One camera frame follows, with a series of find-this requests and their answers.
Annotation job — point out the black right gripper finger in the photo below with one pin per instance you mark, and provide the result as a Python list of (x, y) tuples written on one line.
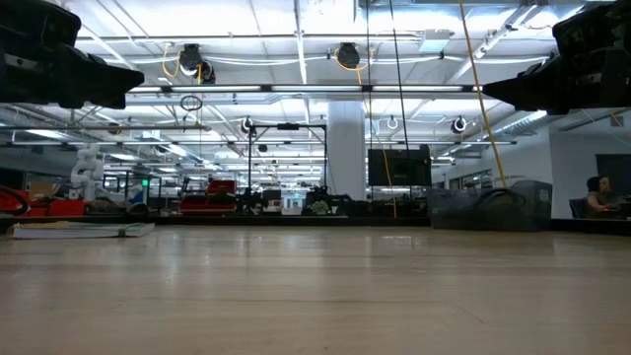
[(542, 102), (532, 84)]

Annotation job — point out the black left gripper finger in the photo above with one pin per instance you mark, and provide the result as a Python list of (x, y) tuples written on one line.
[(96, 98), (106, 75)]

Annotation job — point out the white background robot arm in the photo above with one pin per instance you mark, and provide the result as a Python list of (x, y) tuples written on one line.
[(88, 170)]

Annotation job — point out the cardboard box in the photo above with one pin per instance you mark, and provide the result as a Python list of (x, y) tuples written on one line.
[(44, 188)]

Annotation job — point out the person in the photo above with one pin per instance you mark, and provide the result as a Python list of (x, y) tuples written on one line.
[(600, 194)]

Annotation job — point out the dark office chair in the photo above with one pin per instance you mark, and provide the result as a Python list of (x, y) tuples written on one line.
[(578, 208)]

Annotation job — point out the red box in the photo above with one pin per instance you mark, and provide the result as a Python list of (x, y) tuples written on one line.
[(59, 207)]

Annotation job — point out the flat white and green book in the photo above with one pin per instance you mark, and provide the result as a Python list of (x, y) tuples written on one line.
[(79, 230)]

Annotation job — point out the grey storage bin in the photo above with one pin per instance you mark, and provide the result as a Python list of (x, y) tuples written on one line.
[(453, 209)]

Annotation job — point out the red tool cart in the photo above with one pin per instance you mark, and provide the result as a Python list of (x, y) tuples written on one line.
[(214, 197)]

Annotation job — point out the black monitor screen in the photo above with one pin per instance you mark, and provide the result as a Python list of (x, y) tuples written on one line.
[(399, 167)]

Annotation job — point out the white square pillar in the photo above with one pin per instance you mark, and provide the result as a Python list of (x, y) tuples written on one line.
[(347, 158)]

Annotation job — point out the long ceiling light bar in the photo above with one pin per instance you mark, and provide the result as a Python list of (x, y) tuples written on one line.
[(315, 89)]

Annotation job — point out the black metal frame rig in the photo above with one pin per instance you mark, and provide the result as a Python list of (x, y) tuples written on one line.
[(287, 126)]

